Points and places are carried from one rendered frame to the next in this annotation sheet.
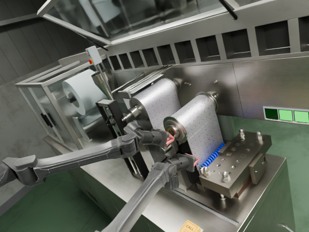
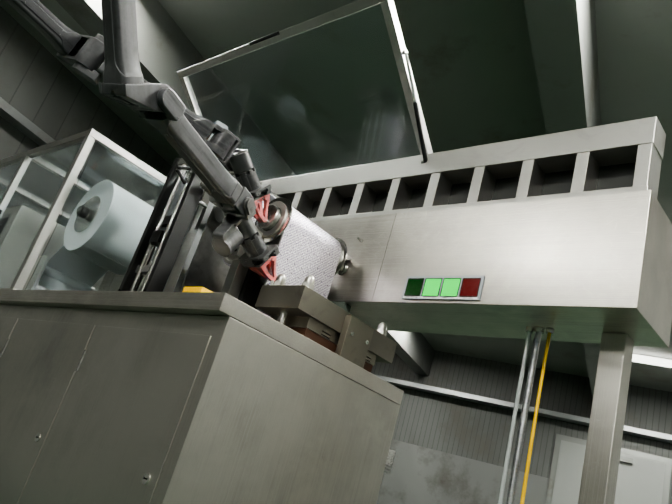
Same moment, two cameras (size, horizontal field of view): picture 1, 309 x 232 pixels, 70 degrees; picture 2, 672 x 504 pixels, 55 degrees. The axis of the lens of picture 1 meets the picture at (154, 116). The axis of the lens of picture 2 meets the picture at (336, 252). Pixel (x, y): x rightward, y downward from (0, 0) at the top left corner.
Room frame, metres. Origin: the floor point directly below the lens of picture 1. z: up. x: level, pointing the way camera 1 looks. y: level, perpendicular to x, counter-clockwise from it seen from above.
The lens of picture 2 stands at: (-0.78, 0.05, 0.58)
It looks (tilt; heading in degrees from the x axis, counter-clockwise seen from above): 20 degrees up; 349
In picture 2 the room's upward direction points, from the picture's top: 17 degrees clockwise
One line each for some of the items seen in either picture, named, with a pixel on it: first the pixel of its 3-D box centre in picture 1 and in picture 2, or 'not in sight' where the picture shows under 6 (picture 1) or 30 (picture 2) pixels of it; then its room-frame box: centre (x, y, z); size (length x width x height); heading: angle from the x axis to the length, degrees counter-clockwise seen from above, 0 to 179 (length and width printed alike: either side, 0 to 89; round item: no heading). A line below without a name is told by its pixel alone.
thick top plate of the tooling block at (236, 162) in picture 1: (237, 159); (329, 325); (0.87, -0.30, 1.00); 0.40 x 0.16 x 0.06; 123
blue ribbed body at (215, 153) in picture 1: (214, 155); not in sight; (0.93, -0.21, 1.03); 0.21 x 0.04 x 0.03; 123
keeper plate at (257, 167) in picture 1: (258, 168); (355, 342); (0.80, -0.36, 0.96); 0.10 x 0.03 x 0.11; 123
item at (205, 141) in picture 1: (207, 142); (300, 281); (0.94, -0.20, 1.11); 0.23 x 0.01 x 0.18; 123
